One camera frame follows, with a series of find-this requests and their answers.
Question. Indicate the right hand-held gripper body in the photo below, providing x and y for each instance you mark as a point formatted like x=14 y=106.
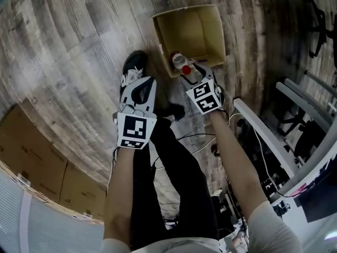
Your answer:
x=204 y=96

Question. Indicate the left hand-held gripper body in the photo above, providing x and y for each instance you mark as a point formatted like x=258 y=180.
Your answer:
x=134 y=126

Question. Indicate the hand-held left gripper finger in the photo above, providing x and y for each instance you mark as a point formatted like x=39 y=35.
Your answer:
x=152 y=99
x=128 y=91

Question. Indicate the clear bottle with red cap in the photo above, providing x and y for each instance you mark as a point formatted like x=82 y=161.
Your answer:
x=181 y=61

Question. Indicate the brown cardboard box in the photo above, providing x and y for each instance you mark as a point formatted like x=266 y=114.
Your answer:
x=189 y=30

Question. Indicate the person's left forearm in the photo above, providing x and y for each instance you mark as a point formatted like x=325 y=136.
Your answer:
x=123 y=194

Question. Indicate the person's right forearm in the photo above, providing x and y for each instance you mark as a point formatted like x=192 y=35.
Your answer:
x=237 y=167

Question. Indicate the person's black right shoe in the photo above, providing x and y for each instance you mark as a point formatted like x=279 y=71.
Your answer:
x=175 y=112

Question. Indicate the person's black shoe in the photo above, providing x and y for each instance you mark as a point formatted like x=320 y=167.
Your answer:
x=175 y=112
x=134 y=64

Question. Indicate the person's black left shoe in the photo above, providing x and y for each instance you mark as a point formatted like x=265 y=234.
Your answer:
x=134 y=64

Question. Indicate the person's black trousers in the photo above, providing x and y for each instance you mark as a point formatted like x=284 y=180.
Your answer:
x=181 y=183

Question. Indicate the closed brown cardboard carton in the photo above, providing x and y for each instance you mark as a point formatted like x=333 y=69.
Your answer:
x=81 y=188
x=29 y=151

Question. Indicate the black office chair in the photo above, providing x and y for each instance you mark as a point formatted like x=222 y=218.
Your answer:
x=306 y=138
x=319 y=28

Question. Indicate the white ribbed panel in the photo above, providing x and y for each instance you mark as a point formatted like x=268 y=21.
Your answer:
x=47 y=228

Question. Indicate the person's white shirt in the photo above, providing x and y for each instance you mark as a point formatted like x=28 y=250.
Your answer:
x=273 y=231

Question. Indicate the black table mat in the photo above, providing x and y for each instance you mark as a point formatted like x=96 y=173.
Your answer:
x=321 y=196

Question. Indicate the white table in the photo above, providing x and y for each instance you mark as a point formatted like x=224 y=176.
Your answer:
x=318 y=234

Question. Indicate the grey metal frame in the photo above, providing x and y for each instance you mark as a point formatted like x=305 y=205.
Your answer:
x=302 y=93

